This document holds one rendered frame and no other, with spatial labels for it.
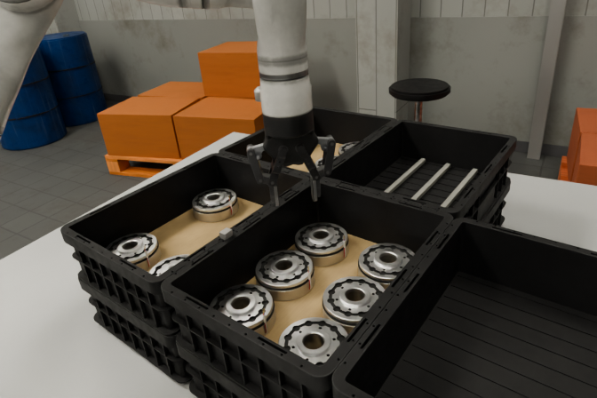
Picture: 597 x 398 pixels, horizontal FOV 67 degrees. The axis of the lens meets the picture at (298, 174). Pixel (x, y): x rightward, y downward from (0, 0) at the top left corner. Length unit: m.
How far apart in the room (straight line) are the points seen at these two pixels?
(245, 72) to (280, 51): 2.59
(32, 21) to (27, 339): 0.65
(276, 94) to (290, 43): 0.07
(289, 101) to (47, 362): 0.68
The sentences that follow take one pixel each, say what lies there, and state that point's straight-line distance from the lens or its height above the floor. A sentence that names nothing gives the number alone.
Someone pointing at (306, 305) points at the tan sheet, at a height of 0.83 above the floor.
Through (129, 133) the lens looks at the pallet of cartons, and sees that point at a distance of 3.35.
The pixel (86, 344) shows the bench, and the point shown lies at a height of 0.70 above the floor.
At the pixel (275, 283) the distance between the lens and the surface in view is 0.76.
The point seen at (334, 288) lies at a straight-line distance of 0.75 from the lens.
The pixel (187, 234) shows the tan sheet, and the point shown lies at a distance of 1.00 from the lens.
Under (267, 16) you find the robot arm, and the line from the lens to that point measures 0.60.
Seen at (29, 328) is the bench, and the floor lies 0.70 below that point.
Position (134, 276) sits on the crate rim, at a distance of 0.75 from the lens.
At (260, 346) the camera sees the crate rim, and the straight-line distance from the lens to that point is 0.58.
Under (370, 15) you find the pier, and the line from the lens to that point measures 3.22.
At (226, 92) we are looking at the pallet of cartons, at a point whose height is 0.51.
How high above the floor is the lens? 1.34
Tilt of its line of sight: 26 degrees down
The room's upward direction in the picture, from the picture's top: 5 degrees counter-clockwise
